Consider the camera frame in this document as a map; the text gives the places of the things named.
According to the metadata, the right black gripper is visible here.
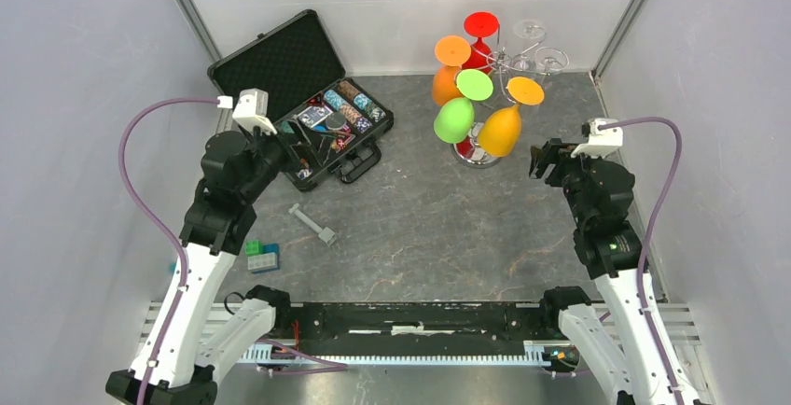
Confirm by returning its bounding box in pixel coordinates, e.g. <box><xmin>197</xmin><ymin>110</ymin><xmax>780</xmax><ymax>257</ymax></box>
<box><xmin>527</xmin><ymin>137</ymin><xmax>607</xmax><ymax>227</ymax></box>

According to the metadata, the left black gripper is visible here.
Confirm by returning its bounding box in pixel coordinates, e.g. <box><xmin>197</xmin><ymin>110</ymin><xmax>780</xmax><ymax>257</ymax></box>
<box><xmin>239</xmin><ymin>114</ymin><xmax>336</xmax><ymax>202</ymax></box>

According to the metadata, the yellow plastic wine glass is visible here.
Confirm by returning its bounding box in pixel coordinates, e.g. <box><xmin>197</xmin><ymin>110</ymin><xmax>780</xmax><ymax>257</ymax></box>
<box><xmin>477</xmin><ymin>76</ymin><xmax>545</xmax><ymax>158</ymax></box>

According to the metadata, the green plastic wine glass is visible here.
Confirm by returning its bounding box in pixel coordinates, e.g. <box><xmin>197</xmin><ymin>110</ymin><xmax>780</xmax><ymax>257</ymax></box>
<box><xmin>434</xmin><ymin>69</ymin><xmax>493</xmax><ymax>144</ymax></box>

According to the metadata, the clear wine glass front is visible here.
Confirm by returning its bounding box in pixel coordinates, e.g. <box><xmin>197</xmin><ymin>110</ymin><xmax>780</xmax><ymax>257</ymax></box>
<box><xmin>534</xmin><ymin>47</ymin><xmax>569</xmax><ymax>76</ymax></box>

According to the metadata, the clear wine glass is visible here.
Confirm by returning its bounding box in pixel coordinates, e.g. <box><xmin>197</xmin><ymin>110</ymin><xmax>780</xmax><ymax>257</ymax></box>
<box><xmin>511</xmin><ymin>19</ymin><xmax>547</xmax><ymax>72</ymax></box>
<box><xmin>534</xmin><ymin>47</ymin><xmax>569</xmax><ymax>76</ymax></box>

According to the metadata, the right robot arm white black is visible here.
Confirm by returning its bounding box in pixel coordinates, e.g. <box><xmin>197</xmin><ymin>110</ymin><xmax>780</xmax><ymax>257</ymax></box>
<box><xmin>529</xmin><ymin>138</ymin><xmax>702</xmax><ymax>404</ymax></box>

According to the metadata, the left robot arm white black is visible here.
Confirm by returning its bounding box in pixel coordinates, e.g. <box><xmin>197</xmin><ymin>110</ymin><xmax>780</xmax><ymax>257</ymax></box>
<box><xmin>105</xmin><ymin>130</ymin><xmax>296</xmax><ymax>404</ymax></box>

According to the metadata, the chrome wine glass rack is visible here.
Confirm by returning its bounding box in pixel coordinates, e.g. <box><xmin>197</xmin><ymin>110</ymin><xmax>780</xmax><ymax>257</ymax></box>
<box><xmin>451</xmin><ymin>32</ymin><xmax>551</xmax><ymax>169</ymax></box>

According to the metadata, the clear wine glass rear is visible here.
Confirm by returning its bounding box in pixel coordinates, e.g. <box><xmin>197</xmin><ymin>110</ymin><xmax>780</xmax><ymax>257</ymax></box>
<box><xmin>511</xmin><ymin>19</ymin><xmax>547</xmax><ymax>72</ymax></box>

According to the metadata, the orange plastic wine glass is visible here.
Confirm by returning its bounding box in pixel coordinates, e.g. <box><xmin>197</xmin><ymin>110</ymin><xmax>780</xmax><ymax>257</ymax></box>
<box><xmin>432</xmin><ymin>35</ymin><xmax>471</xmax><ymax>107</ymax></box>

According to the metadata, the red plastic wine glass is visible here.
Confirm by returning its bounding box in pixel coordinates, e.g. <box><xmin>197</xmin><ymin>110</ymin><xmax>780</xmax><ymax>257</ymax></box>
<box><xmin>462</xmin><ymin>11</ymin><xmax>499</xmax><ymax>74</ymax></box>

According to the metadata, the playing card deck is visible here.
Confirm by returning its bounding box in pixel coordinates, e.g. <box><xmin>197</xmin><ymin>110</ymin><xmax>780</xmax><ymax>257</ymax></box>
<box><xmin>297</xmin><ymin>105</ymin><xmax>333</xmax><ymax>128</ymax></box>

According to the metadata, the black poker chip case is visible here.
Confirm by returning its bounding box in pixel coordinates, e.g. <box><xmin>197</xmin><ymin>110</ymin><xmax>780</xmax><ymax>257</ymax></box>
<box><xmin>207</xmin><ymin>9</ymin><xmax>395</xmax><ymax>192</ymax></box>

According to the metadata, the green toy brick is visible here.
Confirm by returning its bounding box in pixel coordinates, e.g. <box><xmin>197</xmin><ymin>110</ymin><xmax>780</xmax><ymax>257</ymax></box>
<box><xmin>244</xmin><ymin>240</ymin><xmax>264</xmax><ymax>257</ymax></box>

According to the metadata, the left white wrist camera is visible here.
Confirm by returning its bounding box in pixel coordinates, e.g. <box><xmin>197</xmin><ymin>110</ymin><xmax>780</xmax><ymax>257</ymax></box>
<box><xmin>232</xmin><ymin>89</ymin><xmax>278</xmax><ymax>135</ymax></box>

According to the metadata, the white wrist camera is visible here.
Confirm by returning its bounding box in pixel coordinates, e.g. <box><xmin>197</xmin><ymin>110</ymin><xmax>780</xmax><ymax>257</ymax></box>
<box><xmin>571</xmin><ymin>118</ymin><xmax>624</xmax><ymax>158</ymax></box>
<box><xmin>232</xmin><ymin>89</ymin><xmax>278</xmax><ymax>135</ymax></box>

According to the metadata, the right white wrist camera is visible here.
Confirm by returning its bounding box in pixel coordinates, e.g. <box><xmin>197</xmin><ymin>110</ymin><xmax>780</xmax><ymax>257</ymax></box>
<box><xmin>571</xmin><ymin>118</ymin><xmax>624</xmax><ymax>158</ymax></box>

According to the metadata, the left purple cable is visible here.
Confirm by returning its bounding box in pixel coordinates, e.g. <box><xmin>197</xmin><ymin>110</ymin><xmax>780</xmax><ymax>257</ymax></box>
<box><xmin>118</xmin><ymin>97</ymin><xmax>233</xmax><ymax>405</ymax></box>

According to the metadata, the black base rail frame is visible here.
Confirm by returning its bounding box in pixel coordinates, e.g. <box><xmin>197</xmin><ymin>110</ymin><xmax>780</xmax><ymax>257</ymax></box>
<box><xmin>142</xmin><ymin>287</ymin><xmax>700</xmax><ymax>370</ymax></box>

